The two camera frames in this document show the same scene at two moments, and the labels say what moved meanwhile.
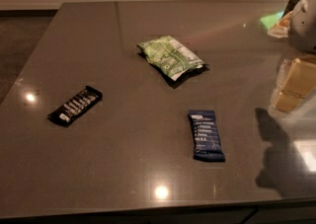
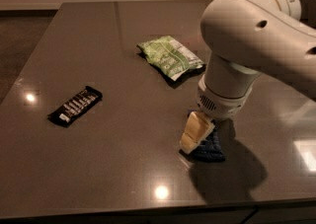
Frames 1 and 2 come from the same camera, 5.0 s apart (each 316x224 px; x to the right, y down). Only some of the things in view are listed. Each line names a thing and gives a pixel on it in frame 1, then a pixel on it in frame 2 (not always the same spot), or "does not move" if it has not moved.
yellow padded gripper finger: [296, 80] -> [215, 106]
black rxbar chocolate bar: [76, 107] does not move
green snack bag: [170, 56] does not move
